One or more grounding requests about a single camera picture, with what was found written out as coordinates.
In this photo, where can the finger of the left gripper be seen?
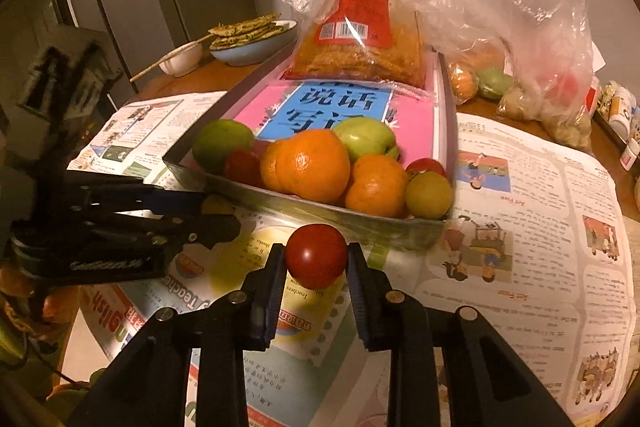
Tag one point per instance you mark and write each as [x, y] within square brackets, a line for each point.
[104, 194]
[128, 241]

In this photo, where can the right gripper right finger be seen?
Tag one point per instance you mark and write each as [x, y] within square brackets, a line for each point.
[390, 320]

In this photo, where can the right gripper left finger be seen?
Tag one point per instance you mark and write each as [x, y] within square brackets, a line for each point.
[243, 320]

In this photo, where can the red cherry tomato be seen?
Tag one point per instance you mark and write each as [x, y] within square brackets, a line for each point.
[316, 256]
[422, 165]
[242, 166]

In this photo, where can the green apple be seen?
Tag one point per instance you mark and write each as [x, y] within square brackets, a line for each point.
[363, 136]
[217, 140]

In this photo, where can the small yellow-green fruit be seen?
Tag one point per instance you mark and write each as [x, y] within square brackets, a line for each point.
[429, 195]

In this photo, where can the small orange mandarin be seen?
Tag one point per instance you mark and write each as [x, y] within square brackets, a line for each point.
[268, 166]

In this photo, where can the large orange mandarin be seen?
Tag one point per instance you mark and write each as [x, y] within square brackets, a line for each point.
[313, 165]

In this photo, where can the small white bowl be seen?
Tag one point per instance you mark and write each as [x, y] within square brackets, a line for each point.
[184, 60]

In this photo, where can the wooden chopsticks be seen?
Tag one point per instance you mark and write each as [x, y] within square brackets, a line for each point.
[157, 63]

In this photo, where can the English newspaper sheet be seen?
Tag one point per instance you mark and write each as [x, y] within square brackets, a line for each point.
[536, 242]

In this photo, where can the blue bowl of pancakes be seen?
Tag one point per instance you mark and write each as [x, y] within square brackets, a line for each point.
[251, 42]

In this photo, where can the pink Chinese workbook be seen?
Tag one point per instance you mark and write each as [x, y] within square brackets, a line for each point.
[340, 111]

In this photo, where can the red snack bag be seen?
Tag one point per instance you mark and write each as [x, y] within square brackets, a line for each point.
[368, 40]

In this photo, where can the white medicine bottle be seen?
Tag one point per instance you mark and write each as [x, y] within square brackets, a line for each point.
[621, 110]

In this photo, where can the clear plastic bag of produce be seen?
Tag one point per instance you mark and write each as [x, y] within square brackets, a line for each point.
[549, 46]

